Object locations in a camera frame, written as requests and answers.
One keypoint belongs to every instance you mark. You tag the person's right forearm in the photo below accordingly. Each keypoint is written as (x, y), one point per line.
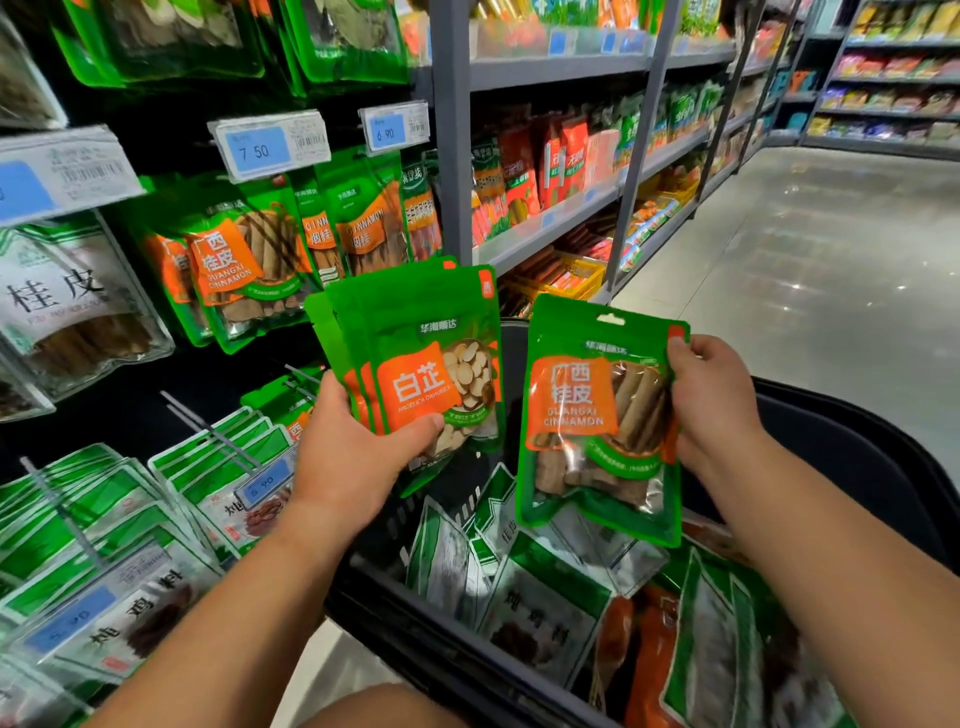
(855, 585)

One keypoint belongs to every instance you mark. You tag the clear brown-spice packets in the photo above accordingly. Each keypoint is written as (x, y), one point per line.
(18, 387)

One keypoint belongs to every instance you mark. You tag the row of clear green-top packets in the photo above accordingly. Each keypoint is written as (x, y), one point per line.
(75, 510)

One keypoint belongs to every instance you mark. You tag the green cinnamon packet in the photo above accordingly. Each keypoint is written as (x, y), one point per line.
(600, 405)

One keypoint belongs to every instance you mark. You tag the green orange Guangxi cinnamon bags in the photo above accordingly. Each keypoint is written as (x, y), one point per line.
(368, 218)
(225, 255)

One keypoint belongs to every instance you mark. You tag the person's left hand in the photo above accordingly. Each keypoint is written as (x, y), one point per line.
(353, 480)

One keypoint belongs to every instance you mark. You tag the rows of colourful packaged goods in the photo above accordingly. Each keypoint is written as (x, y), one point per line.
(900, 60)

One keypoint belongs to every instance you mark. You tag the row of green white packets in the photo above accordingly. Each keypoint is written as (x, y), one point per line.
(210, 450)

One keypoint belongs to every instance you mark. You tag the row of red orange packets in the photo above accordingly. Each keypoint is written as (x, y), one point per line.
(525, 165)

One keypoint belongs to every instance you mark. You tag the row of teal yellow packets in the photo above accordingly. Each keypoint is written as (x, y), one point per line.
(518, 27)

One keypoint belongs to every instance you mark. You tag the green white-slice packets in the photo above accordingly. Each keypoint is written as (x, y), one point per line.
(165, 30)

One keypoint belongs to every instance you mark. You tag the clear cinnamon packets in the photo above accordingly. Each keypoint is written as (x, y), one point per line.
(75, 300)

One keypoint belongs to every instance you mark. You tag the blue white price tag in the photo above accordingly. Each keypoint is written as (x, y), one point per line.
(83, 608)
(393, 128)
(68, 177)
(266, 483)
(270, 146)

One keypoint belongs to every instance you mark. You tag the person's left forearm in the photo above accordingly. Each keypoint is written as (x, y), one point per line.
(225, 630)

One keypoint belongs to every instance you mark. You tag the green leaf packets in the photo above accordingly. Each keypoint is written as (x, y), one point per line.
(338, 30)

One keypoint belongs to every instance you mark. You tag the pile of packets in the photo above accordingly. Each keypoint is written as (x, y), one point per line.
(525, 600)

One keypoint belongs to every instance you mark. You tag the yellow display trays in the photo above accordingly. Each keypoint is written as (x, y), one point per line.
(563, 278)

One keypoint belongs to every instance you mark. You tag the person's right hand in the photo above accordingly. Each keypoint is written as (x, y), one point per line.
(720, 413)

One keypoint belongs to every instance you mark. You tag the black shopping basket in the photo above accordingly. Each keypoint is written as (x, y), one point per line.
(840, 450)

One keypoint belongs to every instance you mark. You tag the gray metal shelving unit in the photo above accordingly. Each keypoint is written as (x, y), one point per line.
(450, 150)
(900, 147)

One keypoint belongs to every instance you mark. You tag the clear white-slice packets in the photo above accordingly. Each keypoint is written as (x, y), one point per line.
(27, 75)

